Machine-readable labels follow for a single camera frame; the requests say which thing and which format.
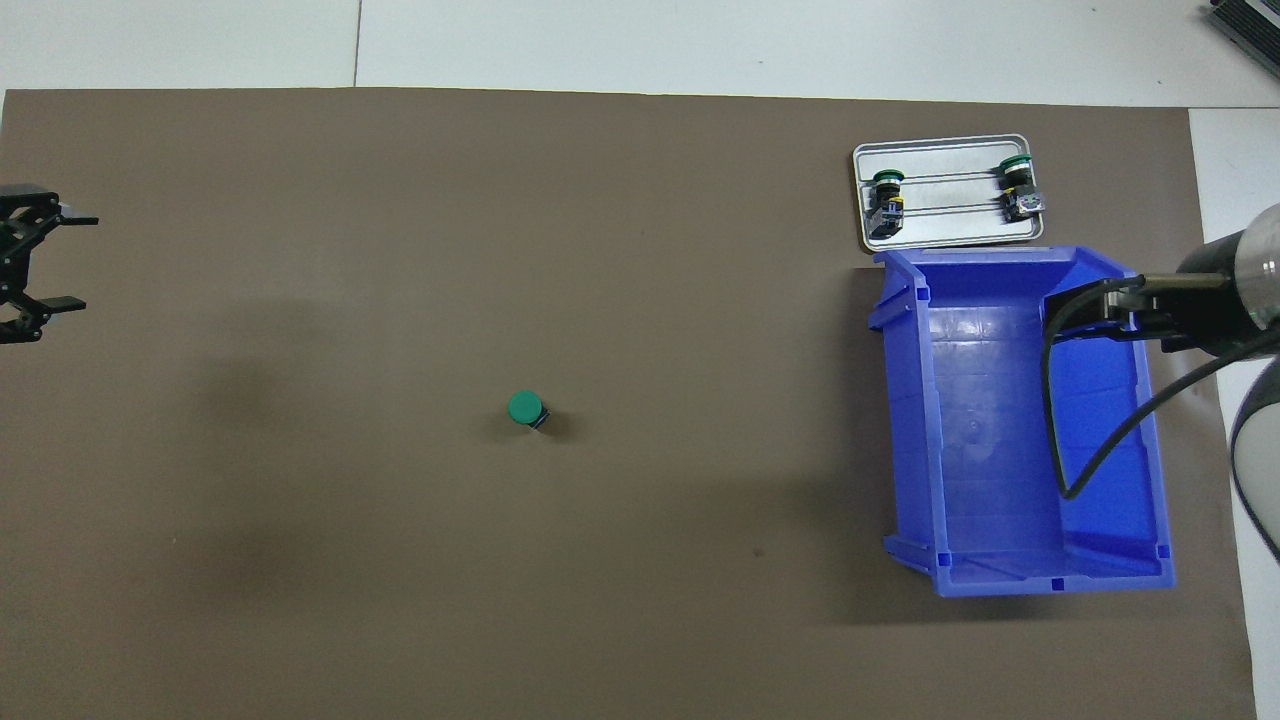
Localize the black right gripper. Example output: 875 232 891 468
1043 232 1251 358

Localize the green push button switch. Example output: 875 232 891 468
866 169 908 239
505 390 551 433
997 154 1047 222

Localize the silver metal tray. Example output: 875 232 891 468
852 134 1045 251

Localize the blue plastic storage bin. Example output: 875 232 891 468
866 245 1178 599

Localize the grey finned metal device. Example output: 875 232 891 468
1205 0 1280 66

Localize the brown table mat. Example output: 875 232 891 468
0 88 1259 720

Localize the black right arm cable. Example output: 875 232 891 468
1038 272 1280 501

